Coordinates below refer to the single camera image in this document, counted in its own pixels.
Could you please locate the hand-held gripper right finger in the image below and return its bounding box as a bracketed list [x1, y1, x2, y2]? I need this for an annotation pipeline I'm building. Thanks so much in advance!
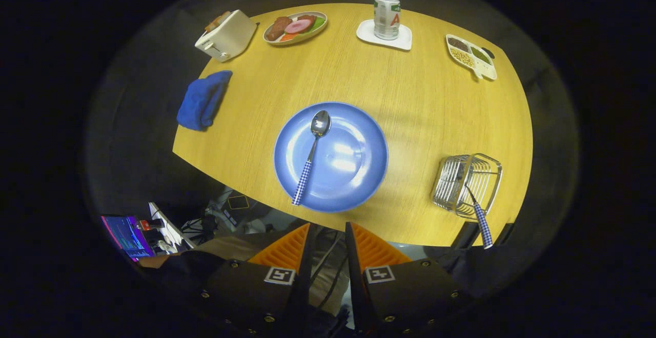
[345, 221, 473, 336]

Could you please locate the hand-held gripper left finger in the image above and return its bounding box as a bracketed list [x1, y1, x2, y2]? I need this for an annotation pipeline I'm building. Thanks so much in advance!
[197, 222, 314, 336]

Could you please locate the checked handle metal fork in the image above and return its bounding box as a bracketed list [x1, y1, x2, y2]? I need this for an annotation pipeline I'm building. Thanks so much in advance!
[464, 184, 494, 249]

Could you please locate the checked handle metal spoon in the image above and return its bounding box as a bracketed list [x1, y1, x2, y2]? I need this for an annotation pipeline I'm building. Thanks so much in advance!
[292, 110, 332, 206]

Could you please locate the blue round plate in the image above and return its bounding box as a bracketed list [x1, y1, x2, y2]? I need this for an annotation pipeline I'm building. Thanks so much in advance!
[273, 102, 389, 213]

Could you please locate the metal cutlery basket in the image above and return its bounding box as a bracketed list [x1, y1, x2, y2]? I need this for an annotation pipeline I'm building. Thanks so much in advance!
[431, 153, 503, 221]

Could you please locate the glowing laptop screen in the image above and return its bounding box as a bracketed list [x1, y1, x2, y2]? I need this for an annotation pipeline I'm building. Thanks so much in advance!
[101, 215, 156, 262]

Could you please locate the blue folded towel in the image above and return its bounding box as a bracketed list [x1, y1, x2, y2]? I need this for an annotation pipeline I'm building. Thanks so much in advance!
[177, 70, 233, 132]

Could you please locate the grey food plate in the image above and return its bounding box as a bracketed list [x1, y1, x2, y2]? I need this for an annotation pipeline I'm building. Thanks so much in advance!
[263, 11, 328, 46]

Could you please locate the white square coaster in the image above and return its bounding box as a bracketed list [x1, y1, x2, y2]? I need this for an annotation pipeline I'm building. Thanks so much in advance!
[356, 19, 413, 51]

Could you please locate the large brown meat piece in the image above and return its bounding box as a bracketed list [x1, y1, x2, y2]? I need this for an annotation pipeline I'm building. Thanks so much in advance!
[265, 16, 293, 41]

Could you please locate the white toaster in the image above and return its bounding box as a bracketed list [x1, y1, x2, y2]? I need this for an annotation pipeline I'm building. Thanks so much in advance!
[195, 10, 258, 62]

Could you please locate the white divided bean tray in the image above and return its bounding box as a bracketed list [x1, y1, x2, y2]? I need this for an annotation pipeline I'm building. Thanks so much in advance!
[445, 34, 498, 81]

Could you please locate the white plastic bottle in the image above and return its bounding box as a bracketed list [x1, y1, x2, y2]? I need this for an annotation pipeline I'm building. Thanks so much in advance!
[374, 0, 401, 40]

